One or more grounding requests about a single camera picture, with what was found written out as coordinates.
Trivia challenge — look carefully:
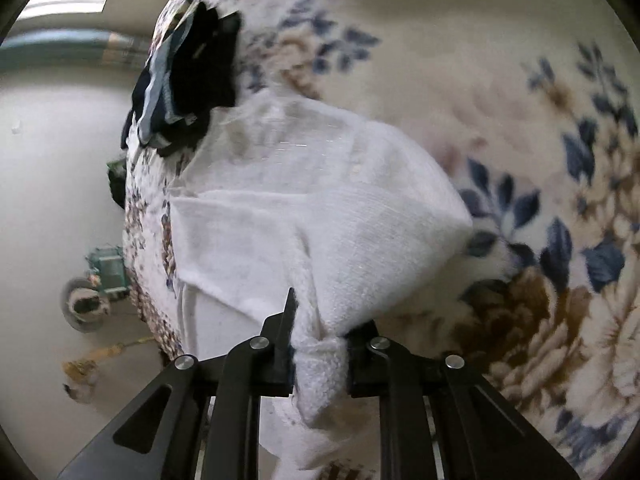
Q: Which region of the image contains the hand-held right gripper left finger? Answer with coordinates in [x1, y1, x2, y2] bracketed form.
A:
[56, 288, 299, 480]

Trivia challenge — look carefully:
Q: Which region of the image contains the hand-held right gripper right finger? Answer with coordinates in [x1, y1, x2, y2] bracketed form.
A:
[347, 319, 583, 480]

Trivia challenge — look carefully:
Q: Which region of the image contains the white towel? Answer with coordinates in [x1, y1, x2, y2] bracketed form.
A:
[167, 92, 475, 472]

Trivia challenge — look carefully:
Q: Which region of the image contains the yellow broom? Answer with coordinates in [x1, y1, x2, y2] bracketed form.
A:
[62, 336, 153, 403]

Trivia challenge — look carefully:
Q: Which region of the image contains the dark green object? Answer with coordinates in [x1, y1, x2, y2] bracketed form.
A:
[106, 158, 128, 209]

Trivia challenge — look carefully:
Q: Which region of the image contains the floral fleece blanket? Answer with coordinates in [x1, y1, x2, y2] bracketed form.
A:
[122, 0, 640, 480]

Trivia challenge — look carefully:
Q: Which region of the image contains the blue striped garment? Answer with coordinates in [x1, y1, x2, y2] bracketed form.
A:
[132, 10, 198, 143]

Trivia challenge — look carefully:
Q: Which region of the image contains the black garment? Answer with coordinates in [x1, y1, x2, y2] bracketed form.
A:
[120, 1, 242, 157]

